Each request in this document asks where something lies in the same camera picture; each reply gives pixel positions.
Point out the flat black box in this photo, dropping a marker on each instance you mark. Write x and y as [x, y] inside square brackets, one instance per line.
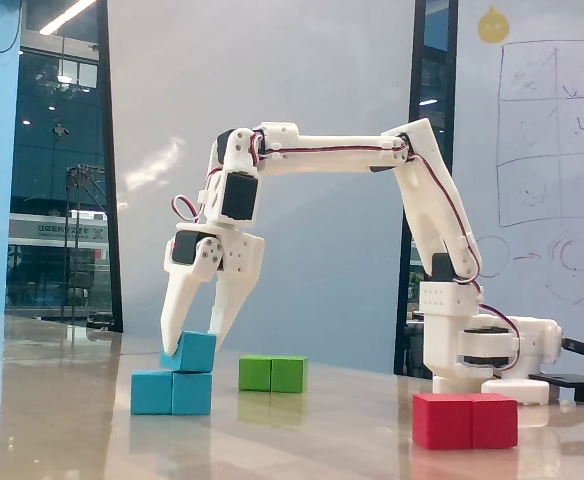
[582, 382]

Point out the long blue block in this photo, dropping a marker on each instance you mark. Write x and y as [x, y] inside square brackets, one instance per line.
[171, 395]

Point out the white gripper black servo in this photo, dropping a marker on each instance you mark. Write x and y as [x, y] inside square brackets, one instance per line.
[239, 254]

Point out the dark metal scaffold tower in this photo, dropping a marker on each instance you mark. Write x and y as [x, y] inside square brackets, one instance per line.
[72, 240]

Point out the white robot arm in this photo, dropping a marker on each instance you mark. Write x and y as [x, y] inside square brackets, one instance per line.
[332, 155]

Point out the black window frame post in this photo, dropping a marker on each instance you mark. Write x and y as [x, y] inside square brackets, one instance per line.
[419, 75]
[109, 175]

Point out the long green block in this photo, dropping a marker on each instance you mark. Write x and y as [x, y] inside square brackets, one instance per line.
[272, 374]

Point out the white ceiling light strip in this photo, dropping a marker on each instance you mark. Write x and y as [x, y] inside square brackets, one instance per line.
[67, 16]

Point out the small blue cube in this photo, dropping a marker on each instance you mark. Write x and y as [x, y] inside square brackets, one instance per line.
[197, 352]

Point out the yellow round sticker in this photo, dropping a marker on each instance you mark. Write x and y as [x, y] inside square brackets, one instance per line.
[494, 26]

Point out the long red block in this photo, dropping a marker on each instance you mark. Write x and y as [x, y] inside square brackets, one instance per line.
[464, 421]

